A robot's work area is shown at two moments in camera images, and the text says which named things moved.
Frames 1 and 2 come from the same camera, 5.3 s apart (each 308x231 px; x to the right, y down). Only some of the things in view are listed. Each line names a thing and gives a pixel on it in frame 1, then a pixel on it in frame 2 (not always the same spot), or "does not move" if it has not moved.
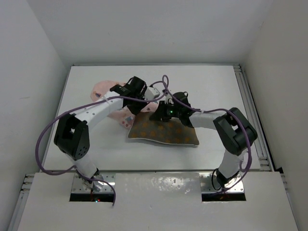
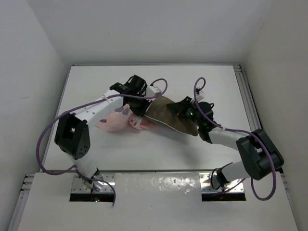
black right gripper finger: [158, 115] → [178, 108]
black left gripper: [136, 111] does not move
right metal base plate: [206, 185] does not move
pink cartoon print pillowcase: [122, 116] → [120, 118]
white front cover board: [156, 201] does not move
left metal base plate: [78, 186] does not move
